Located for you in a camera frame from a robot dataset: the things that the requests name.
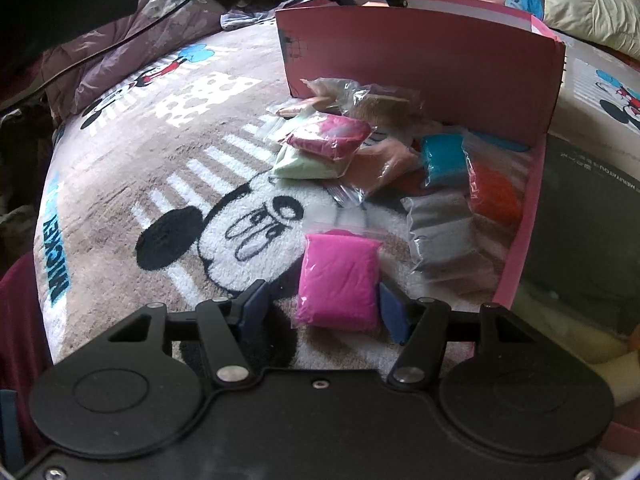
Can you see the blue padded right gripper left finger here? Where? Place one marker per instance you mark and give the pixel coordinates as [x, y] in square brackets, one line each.
[224, 324]

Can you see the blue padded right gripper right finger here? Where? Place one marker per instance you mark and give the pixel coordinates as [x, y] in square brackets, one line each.
[420, 327]

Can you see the magenta clay bag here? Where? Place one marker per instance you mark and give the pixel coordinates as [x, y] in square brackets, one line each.
[338, 283]

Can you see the orange clay bag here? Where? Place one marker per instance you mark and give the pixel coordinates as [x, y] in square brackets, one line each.
[375, 4]

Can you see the grey clay bag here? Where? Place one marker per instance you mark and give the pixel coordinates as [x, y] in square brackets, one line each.
[444, 245]

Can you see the purple quilt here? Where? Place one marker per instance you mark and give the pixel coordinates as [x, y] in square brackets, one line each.
[113, 51]

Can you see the pink cardboard box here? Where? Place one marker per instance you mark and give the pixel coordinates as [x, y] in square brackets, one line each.
[488, 67]

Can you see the brown clay bag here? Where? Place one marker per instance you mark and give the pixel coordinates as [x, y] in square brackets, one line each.
[384, 106]

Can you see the tan clay bag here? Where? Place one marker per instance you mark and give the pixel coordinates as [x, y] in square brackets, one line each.
[331, 95]

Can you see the blue clay bag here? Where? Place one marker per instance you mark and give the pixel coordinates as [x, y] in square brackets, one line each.
[444, 161]

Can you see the pink box lid with photo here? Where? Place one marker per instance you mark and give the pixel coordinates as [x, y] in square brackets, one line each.
[579, 378]

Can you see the dark pink clay bag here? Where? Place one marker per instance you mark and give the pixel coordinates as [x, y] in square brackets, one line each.
[332, 137]

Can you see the red clay bag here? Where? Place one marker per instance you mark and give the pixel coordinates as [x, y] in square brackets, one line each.
[492, 195]

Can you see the light green clay bag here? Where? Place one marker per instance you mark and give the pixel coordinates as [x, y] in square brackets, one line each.
[295, 164]

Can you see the cream pillow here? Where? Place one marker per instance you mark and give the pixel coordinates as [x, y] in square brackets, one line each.
[610, 23]

